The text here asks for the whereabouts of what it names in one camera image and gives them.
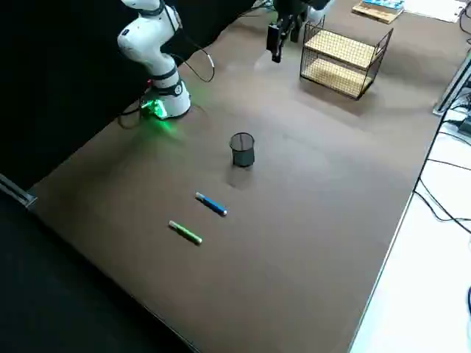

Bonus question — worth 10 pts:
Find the aluminium frame post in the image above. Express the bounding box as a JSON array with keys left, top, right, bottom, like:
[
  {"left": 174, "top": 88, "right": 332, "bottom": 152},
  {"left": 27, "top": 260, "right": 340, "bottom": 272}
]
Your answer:
[
  {"left": 433, "top": 47, "right": 471, "bottom": 115},
  {"left": 0, "top": 171, "right": 38, "bottom": 210}
]

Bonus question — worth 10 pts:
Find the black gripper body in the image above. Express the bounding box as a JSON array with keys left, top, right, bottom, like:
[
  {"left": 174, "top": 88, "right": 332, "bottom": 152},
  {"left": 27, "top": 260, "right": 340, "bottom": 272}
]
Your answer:
[{"left": 274, "top": 0, "right": 311, "bottom": 23}]

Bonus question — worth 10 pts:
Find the black mesh pen holder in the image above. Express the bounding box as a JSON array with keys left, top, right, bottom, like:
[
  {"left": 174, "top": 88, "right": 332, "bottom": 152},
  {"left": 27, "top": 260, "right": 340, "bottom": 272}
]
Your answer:
[{"left": 229, "top": 132, "right": 256, "bottom": 168}]

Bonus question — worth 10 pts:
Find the brown cover book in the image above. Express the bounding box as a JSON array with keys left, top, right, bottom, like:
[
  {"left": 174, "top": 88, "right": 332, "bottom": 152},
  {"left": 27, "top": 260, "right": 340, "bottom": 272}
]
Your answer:
[{"left": 351, "top": 1, "right": 406, "bottom": 25}]

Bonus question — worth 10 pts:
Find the green marker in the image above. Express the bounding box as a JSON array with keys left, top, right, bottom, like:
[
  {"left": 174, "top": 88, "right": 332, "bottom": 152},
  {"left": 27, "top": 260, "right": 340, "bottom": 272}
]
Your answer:
[{"left": 168, "top": 219, "right": 203, "bottom": 247}]

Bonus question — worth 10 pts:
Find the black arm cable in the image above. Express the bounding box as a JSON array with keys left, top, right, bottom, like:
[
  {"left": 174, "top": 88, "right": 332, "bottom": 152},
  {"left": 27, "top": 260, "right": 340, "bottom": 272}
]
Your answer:
[{"left": 161, "top": 0, "right": 216, "bottom": 83}]

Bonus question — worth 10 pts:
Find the blue marker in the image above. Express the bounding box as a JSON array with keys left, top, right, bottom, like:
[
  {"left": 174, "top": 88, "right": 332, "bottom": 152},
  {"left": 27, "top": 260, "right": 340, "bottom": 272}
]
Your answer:
[{"left": 194, "top": 190, "right": 228, "bottom": 218}]

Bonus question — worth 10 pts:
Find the black desk cable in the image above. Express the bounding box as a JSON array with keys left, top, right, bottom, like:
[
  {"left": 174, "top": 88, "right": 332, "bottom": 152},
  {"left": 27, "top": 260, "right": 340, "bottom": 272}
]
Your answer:
[
  {"left": 426, "top": 157, "right": 471, "bottom": 171},
  {"left": 414, "top": 179, "right": 471, "bottom": 235}
]

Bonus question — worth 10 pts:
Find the black base cable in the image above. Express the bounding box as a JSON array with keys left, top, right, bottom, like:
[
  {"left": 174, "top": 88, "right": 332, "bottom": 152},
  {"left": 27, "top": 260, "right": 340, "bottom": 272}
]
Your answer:
[{"left": 117, "top": 102, "right": 148, "bottom": 129}]

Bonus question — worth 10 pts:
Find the clipboard with white papers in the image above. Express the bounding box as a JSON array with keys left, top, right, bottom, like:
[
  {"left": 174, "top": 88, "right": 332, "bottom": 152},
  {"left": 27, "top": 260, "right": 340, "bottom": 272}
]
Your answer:
[{"left": 403, "top": 0, "right": 468, "bottom": 24}]

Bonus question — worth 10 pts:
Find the blue illustrated book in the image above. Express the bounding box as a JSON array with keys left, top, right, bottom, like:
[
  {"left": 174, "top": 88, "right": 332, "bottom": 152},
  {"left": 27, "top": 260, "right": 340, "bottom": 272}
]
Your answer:
[{"left": 358, "top": 0, "right": 405, "bottom": 10}]

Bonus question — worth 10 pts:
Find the black wire wooden shelf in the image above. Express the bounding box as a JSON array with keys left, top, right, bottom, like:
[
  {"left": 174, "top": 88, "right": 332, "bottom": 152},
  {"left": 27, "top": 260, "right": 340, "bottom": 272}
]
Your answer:
[{"left": 299, "top": 15, "right": 394, "bottom": 101}]

